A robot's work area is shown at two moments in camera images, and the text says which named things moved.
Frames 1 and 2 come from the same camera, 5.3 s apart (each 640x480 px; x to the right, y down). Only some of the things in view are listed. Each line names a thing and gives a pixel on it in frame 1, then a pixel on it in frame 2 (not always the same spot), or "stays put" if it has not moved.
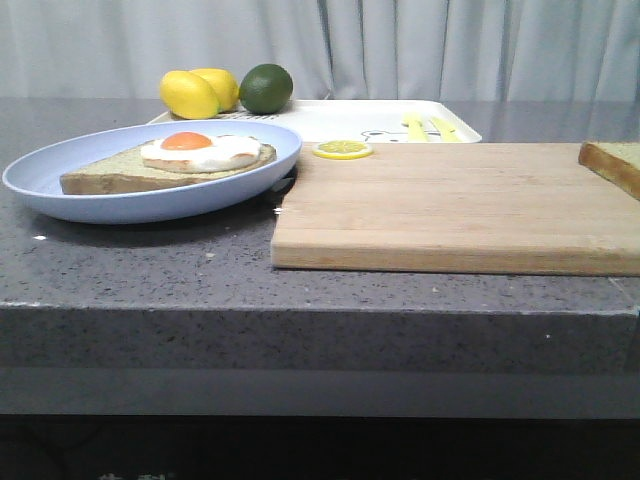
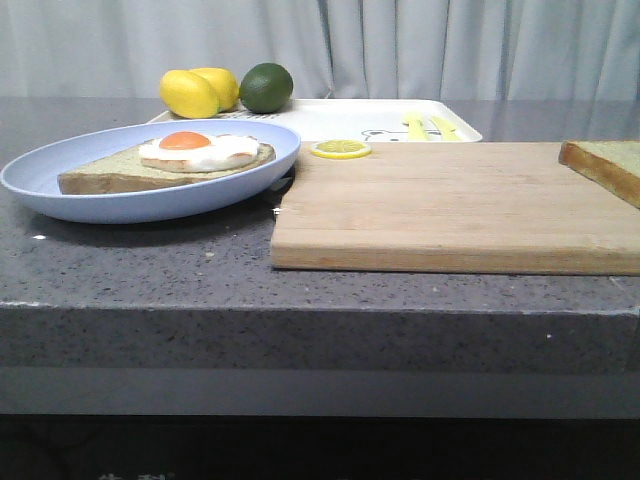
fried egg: x=196 y=153 stays put
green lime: x=265 y=88 stays put
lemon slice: x=342 y=149 stays put
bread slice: x=618 y=161 → x=618 y=180
